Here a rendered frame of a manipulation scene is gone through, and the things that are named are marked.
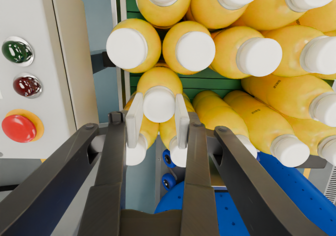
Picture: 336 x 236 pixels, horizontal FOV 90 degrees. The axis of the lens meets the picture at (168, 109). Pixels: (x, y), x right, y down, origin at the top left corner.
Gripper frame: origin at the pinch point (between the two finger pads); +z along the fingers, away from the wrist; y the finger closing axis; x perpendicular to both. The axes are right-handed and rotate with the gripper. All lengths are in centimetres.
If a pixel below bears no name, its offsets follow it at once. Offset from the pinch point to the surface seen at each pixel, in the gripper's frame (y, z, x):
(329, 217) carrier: 60, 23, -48
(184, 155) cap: 3.4, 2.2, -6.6
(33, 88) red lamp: -13.3, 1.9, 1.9
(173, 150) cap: 2.0, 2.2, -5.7
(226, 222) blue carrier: 13.3, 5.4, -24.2
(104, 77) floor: -43, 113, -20
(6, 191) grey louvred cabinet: -140, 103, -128
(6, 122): -17.0, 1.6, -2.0
